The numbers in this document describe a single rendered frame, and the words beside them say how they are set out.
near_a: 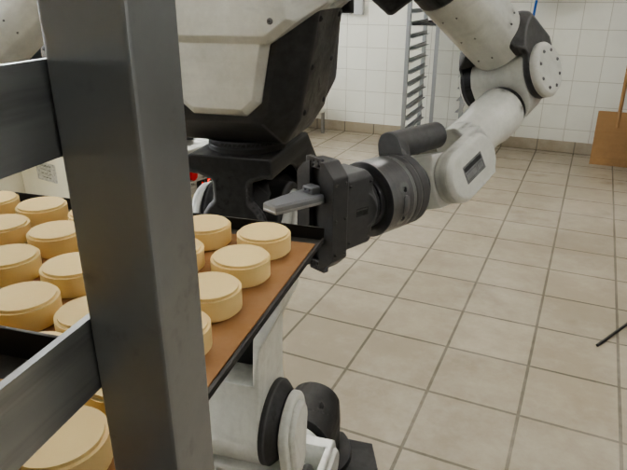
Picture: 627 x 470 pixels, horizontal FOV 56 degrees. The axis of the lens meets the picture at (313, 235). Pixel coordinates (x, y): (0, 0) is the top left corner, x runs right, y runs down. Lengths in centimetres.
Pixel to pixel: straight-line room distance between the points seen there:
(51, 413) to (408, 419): 181
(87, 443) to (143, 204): 16
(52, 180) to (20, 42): 123
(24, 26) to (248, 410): 65
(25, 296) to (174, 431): 26
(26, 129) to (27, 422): 9
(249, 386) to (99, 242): 74
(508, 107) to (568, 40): 452
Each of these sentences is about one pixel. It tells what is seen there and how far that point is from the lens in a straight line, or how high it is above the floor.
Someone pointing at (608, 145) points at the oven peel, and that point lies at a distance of 521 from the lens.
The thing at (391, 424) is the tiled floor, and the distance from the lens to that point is 197.
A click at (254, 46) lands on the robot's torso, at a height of 120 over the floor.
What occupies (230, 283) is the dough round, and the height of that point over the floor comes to 106.
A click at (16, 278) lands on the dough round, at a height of 105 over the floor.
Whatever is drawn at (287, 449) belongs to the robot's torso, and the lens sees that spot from 100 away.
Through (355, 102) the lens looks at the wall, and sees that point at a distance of 582.
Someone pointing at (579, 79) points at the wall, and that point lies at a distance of 541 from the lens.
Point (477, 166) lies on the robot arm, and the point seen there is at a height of 107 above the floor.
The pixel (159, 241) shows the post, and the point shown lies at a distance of 20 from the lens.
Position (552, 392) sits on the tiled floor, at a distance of 223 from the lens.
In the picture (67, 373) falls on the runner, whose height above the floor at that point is 114.
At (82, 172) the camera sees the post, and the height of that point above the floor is 121.
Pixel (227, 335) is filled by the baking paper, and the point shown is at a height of 104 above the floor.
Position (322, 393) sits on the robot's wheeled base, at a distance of 150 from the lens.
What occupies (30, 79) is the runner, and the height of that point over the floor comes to 124.
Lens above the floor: 126
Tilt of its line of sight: 22 degrees down
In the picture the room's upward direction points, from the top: straight up
